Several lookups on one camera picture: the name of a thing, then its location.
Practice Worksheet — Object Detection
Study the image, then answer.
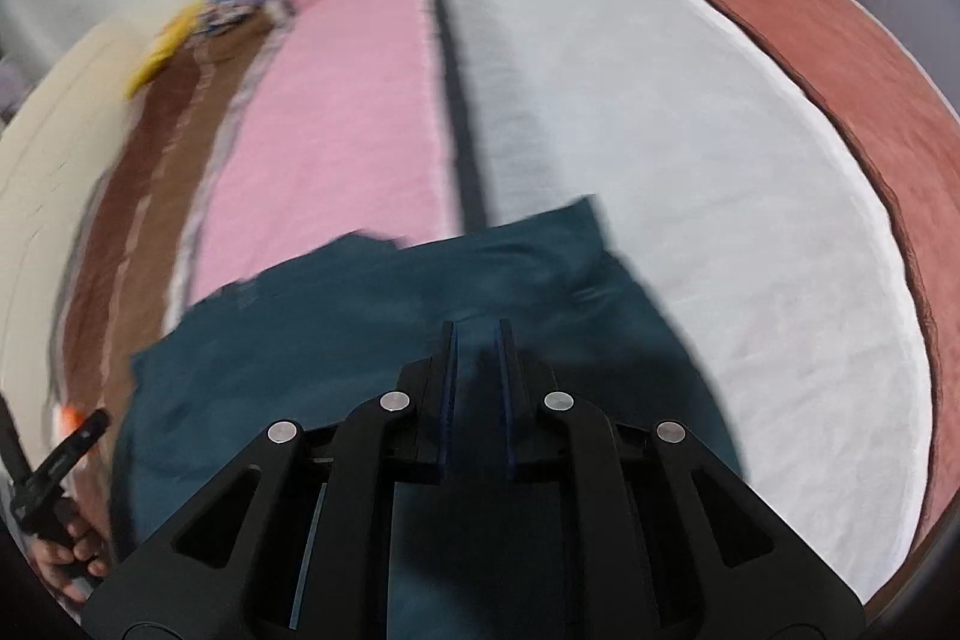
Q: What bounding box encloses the teal quilted jacket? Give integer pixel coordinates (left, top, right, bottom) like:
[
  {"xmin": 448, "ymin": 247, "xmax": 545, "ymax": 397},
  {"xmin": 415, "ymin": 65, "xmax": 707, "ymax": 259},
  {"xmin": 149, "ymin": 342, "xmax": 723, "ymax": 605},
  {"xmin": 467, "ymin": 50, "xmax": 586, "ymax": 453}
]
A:
[{"xmin": 112, "ymin": 196, "xmax": 743, "ymax": 640}]

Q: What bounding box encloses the yellow pillow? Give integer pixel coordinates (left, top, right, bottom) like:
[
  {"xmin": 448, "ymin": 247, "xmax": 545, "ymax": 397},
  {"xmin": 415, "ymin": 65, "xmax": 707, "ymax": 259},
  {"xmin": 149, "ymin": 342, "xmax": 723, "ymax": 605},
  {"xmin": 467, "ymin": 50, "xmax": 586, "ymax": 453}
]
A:
[{"xmin": 124, "ymin": 2, "xmax": 200, "ymax": 101}]

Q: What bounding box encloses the person's left hand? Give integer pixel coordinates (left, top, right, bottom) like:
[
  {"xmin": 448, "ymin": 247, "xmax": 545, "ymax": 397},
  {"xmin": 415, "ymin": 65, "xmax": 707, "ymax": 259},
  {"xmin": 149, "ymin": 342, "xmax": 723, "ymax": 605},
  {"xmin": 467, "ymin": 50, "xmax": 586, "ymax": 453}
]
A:
[{"xmin": 31, "ymin": 514, "xmax": 113, "ymax": 603}]

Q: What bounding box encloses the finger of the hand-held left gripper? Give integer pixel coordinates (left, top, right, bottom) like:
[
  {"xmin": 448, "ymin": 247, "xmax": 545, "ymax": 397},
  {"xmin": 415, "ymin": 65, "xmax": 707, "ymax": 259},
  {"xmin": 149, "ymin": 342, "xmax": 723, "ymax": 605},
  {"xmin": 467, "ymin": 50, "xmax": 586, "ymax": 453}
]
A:
[
  {"xmin": 30, "ymin": 410, "xmax": 112, "ymax": 495},
  {"xmin": 0, "ymin": 391, "xmax": 32, "ymax": 487}
]

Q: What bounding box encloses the white bed headboard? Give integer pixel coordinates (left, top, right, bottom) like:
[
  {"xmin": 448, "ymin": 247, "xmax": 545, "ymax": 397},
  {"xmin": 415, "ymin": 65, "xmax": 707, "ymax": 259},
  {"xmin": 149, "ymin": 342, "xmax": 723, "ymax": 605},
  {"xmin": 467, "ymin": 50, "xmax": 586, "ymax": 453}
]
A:
[{"xmin": 0, "ymin": 21, "xmax": 162, "ymax": 401}]

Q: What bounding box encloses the striped blanket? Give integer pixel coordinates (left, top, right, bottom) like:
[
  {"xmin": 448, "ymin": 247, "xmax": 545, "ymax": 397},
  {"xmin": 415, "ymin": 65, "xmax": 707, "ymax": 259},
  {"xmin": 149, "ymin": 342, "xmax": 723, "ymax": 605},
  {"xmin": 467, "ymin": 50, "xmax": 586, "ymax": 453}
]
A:
[{"xmin": 45, "ymin": 0, "xmax": 960, "ymax": 611}]

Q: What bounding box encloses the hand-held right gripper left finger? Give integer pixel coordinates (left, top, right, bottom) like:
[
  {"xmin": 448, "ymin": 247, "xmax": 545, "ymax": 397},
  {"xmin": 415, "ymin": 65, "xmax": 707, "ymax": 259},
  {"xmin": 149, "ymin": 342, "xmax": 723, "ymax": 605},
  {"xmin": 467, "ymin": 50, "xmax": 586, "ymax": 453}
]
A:
[{"xmin": 82, "ymin": 321, "xmax": 458, "ymax": 640}]

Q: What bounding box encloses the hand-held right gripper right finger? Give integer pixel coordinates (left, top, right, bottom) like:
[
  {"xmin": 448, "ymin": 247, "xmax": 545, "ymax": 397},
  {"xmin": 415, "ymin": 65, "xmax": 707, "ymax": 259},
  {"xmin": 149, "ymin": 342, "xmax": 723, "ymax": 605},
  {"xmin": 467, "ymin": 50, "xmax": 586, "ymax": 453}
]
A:
[{"xmin": 491, "ymin": 319, "xmax": 863, "ymax": 640}]

